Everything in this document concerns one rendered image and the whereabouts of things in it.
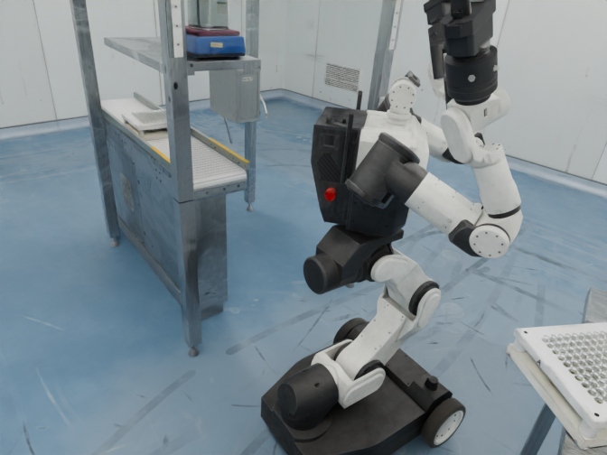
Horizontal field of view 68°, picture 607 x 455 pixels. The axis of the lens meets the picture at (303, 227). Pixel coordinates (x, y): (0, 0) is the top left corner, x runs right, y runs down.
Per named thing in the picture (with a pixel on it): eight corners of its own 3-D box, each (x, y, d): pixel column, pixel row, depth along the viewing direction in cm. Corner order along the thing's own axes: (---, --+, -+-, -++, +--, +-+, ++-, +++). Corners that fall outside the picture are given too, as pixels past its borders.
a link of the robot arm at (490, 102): (469, 92, 78) (471, 146, 85) (517, 66, 80) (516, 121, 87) (426, 76, 87) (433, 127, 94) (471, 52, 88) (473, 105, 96)
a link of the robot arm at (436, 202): (480, 275, 98) (396, 214, 101) (492, 244, 107) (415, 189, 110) (517, 244, 90) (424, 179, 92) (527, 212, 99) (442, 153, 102)
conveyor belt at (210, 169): (247, 182, 188) (247, 171, 186) (190, 195, 174) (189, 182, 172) (133, 105, 279) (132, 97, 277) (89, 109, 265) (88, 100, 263)
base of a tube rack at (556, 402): (692, 434, 86) (698, 426, 85) (580, 449, 82) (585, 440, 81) (598, 343, 107) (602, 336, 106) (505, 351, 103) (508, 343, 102)
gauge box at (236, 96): (259, 120, 177) (261, 68, 168) (236, 124, 171) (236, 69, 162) (232, 106, 192) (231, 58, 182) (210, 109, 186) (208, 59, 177)
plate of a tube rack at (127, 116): (189, 125, 218) (189, 120, 217) (138, 131, 205) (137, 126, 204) (169, 112, 235) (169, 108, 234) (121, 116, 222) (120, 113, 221)
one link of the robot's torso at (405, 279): (425, 323, 165) (365, 286, 132) (392, 297, 178) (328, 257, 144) (450, 290, 165) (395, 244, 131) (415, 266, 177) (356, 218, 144)
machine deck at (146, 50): (260, 70, 168) (261, 59, 166) (163, 76, 147) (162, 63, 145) (189, 45, 210) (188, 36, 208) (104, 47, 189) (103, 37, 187)
